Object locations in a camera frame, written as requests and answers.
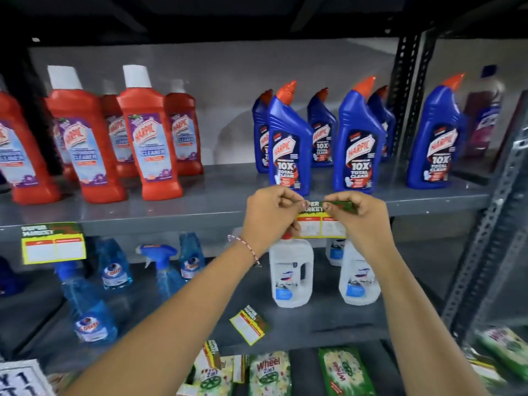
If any person's right hand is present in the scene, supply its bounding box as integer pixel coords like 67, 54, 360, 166
323, 191, 398, 267

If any person's left hand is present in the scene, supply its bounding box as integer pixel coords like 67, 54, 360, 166
241, 185, 310, 259

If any green yellow shelf price label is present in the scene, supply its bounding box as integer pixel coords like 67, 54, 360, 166
193, 340, 222, 372
229, 304, 270, 346
295, 200, 358, 240
21, 222, 87, 265

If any person's right forearm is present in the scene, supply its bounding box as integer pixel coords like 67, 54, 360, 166
363, 246, 491, 396

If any person's left forearm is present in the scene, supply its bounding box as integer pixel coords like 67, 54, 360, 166
62, 239, 258, 396

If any white cleaner jug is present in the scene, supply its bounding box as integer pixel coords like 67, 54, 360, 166
338, 239, 381, 307
325, 238, 346, 267
268, 232, 314, 309

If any row of blue cleaner bottles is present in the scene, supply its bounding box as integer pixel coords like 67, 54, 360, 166
252, 73, 469, 197

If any grey metal shelving rack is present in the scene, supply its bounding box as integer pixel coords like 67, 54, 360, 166
0, 0, 496, 396
429, 33, 528, 351

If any blue glass cleaner spray bottle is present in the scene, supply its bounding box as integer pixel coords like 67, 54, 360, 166
55, 261, 119, 343
136, 244, 187, 302
179, 232, 206, 281
96, 238, 133, 290

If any row of red cleaner bottles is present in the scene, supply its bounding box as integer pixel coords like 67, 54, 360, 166
0, 64, 204, 205

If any green detergent packet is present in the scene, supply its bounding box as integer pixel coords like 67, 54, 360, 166
177, 354, 249, 396
318, 346, 377, 396
474, 326, 528, 383
249, 351, 292, 396
465, 358, 509, 392

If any purple liquid bottle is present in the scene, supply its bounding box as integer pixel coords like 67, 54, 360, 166
464, 64, 506, 158

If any dark blue bottle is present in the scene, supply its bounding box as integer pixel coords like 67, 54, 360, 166
0, 257, 26, 297

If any white printed sign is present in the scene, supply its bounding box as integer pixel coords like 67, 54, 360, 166
0, 359, 55, 396

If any red and white thread bracelet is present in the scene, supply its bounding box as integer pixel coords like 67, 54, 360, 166
227, 234, 262, 268

